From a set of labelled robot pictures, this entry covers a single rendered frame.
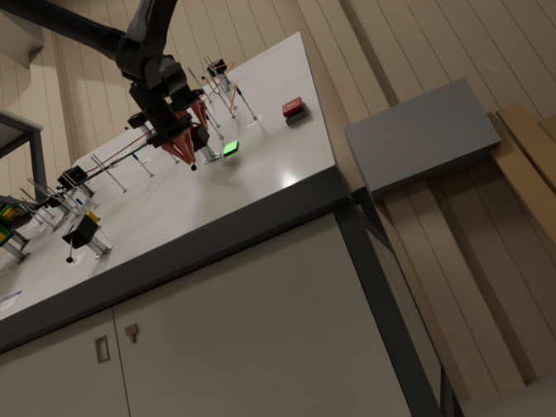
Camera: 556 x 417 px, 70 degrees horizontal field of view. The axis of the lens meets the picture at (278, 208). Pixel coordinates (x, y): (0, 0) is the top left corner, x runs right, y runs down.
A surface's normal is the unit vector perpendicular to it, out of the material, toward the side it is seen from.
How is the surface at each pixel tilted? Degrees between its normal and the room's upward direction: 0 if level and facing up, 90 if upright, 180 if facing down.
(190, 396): 90
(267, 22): 90
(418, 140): 90
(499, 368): 90
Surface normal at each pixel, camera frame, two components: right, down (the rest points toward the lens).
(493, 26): -0.26, -0.26
